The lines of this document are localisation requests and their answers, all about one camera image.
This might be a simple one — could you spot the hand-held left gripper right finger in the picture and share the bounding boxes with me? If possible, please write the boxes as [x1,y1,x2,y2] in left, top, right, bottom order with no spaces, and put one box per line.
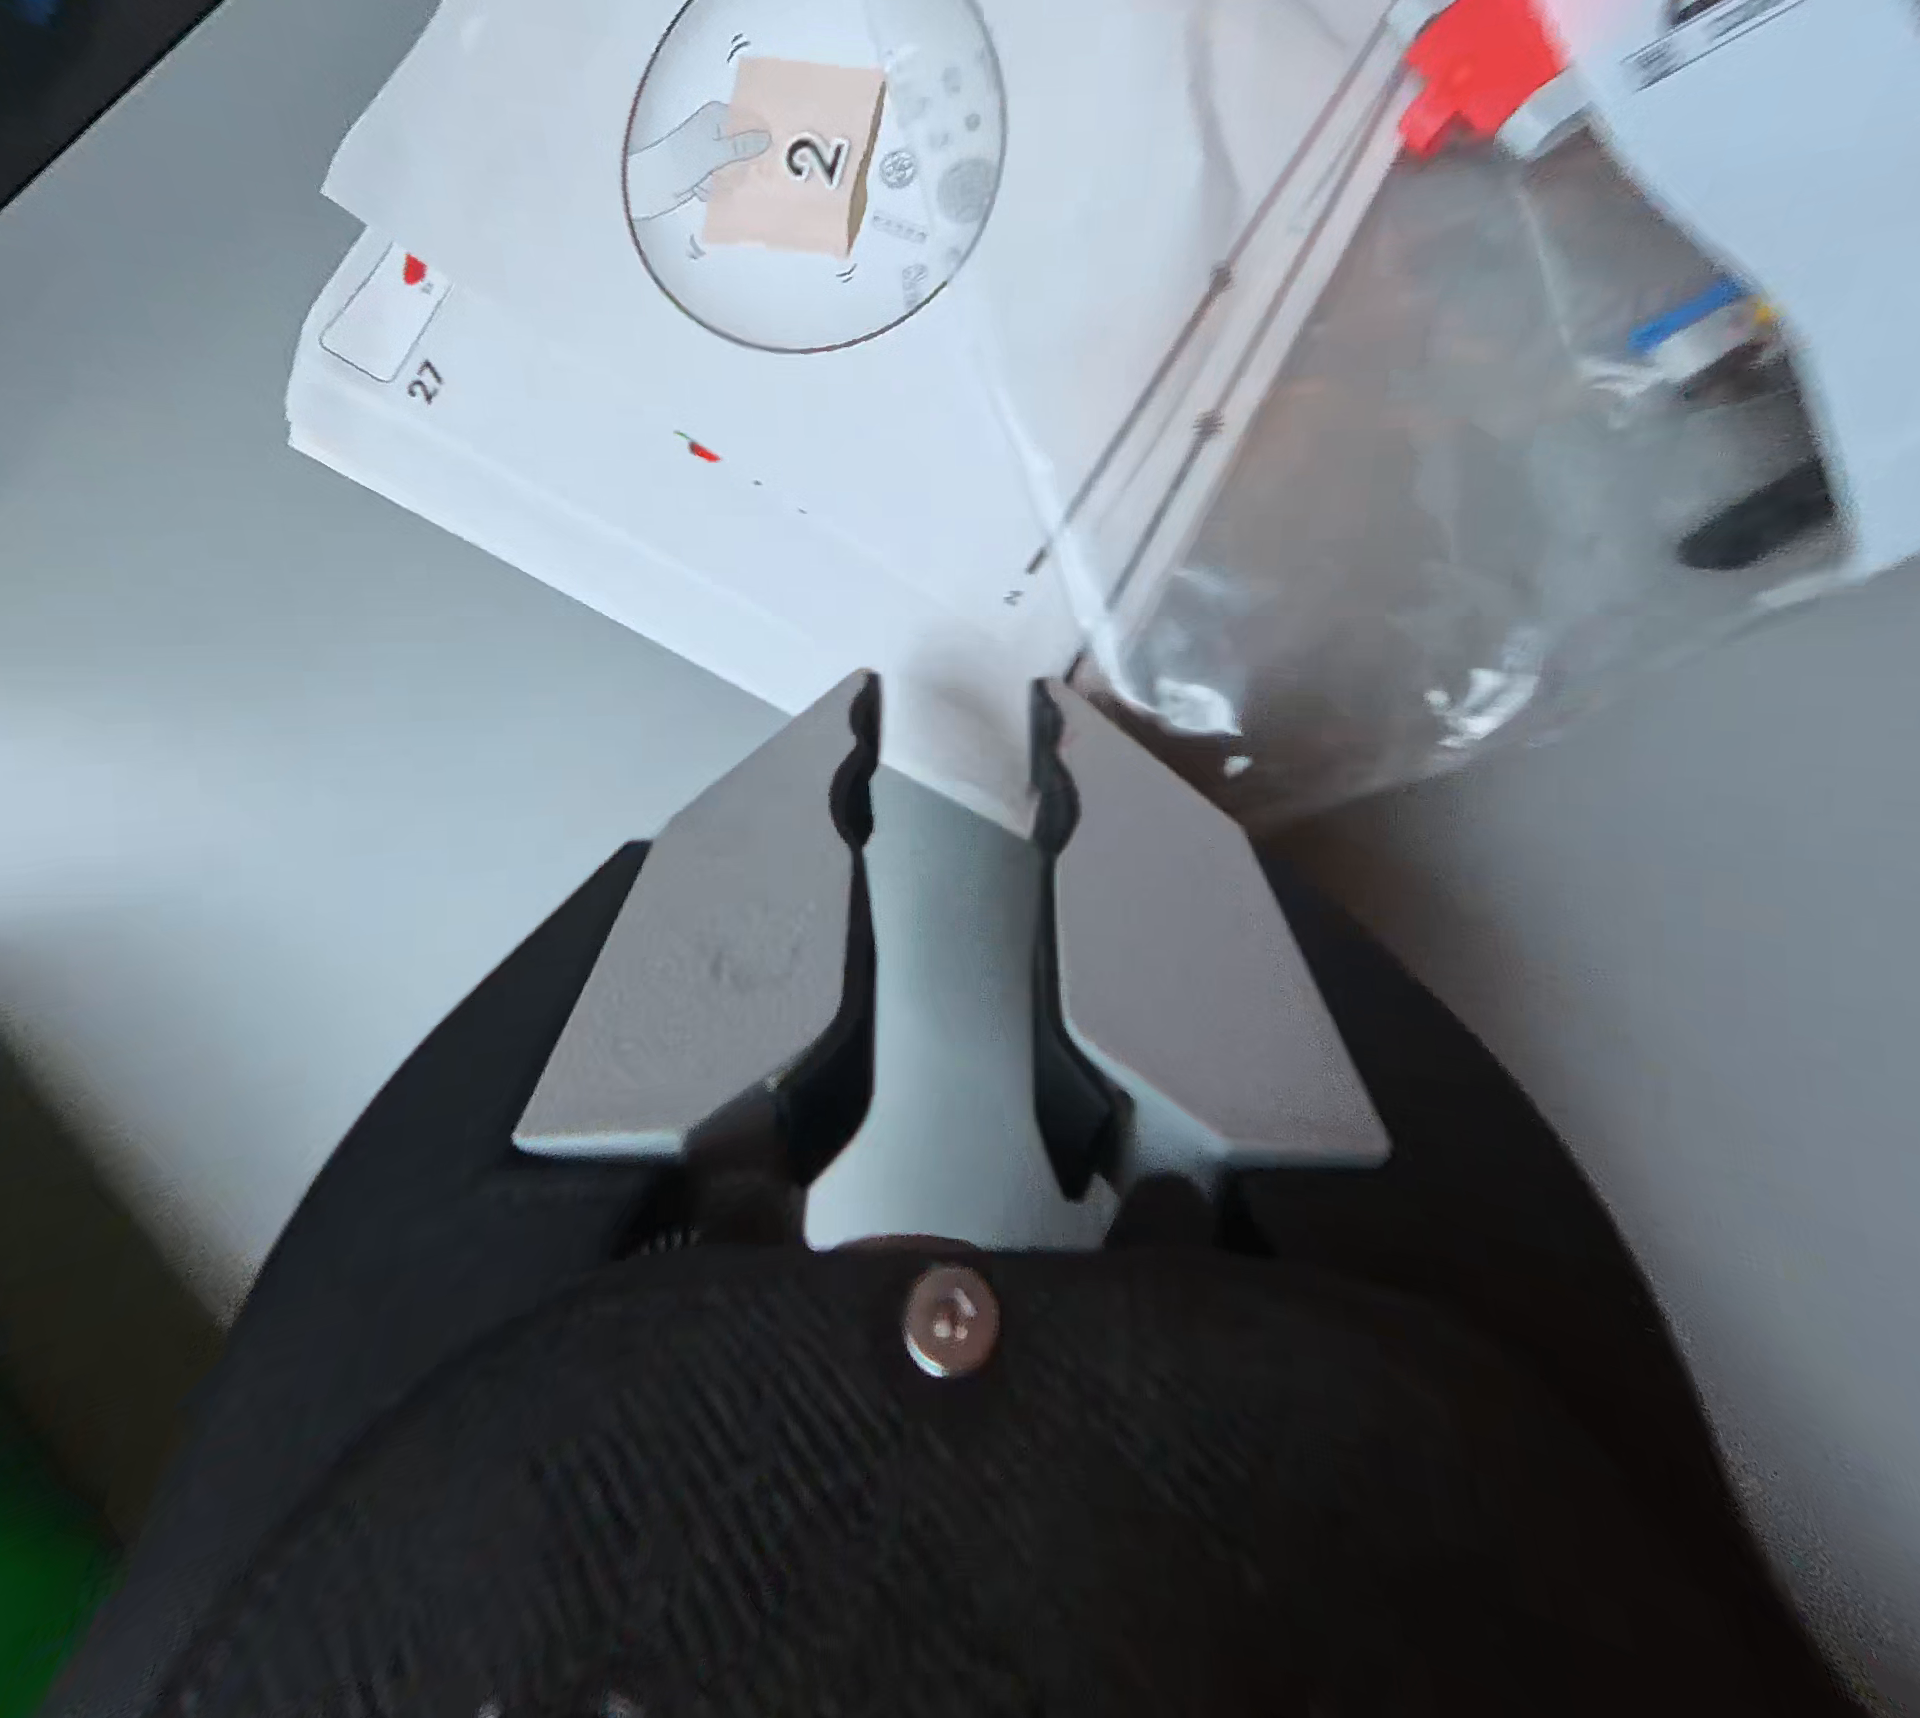
[1027,681,1393,1206]

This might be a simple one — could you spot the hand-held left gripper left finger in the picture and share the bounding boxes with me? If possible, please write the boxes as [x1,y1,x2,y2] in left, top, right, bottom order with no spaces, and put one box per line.
[511,668,887,1248]

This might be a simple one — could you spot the large clear zip bag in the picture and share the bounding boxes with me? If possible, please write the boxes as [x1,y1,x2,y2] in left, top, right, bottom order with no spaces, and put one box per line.
[1020,0,1920,837]

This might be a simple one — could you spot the white lego instruction booklet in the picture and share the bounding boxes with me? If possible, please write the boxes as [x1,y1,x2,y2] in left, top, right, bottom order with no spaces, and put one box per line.
[282,0,1463,843]

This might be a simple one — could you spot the red plastic piece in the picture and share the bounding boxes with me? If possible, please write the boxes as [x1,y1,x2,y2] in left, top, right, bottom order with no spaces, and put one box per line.
[1398,0,1570,159]

